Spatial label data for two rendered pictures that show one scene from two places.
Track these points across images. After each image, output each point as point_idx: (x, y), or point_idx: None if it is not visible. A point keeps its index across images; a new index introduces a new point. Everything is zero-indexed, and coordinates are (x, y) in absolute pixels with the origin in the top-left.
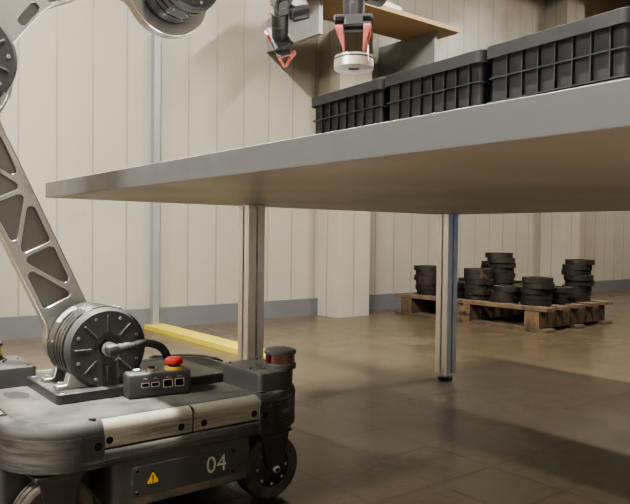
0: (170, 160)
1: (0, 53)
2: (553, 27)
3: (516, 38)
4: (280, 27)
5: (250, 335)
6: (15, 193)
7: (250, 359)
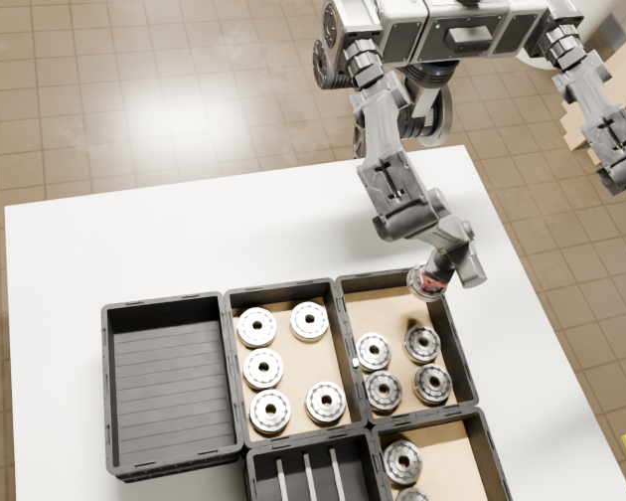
0: (276, 170)
1: (324, 74)
2: (159, 297)
3: (191, 293)
4: None
5: None
6: (360, 130)
7: None
